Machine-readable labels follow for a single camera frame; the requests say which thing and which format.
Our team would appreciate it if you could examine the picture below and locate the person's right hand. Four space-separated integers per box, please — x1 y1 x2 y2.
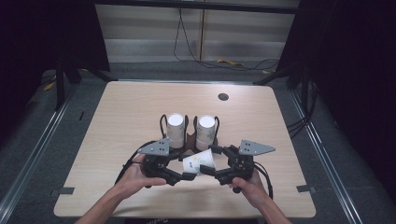
228 169 271 210

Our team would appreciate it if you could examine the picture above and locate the black overhead bar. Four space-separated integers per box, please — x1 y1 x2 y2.
94 0 301 15

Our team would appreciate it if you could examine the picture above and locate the bundle of black cables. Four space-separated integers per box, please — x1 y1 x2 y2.
286 83 319 139

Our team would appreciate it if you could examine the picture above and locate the person's left hand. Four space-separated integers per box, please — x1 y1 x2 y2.
113 153 168 200

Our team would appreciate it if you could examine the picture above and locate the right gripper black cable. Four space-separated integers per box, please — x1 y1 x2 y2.
253 161 275 200

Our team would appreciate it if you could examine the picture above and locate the black curtain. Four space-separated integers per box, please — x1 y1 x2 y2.
0 0 110 147
276 0 396 200

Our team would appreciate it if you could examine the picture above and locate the long black floor cable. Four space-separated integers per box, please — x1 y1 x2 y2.
173 7 280 72

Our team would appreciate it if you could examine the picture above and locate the single printed white paper cup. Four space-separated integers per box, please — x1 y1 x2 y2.
182 148 217 175

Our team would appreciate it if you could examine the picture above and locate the black metal stand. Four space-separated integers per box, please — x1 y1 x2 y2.
55 55 118 111
253 62 312 108

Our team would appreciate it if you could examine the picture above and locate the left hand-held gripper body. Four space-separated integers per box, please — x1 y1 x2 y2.
137 138 185 188

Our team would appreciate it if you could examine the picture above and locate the metal bar behind table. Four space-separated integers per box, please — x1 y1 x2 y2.
116 78 255 86

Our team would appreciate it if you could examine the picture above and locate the metal floor rail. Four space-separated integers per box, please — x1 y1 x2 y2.
0 83 79 217
289 89 363 224

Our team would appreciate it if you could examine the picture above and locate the dark wire cup holder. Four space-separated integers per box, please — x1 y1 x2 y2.
159 114 220 157

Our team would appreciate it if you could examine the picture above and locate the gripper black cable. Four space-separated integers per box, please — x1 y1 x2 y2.
115 140 157 185
253 161 275 200

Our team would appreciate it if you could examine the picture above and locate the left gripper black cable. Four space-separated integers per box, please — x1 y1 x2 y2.
115 140 157 185

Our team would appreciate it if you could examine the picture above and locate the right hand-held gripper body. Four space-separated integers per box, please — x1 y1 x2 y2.
218 139 276 188

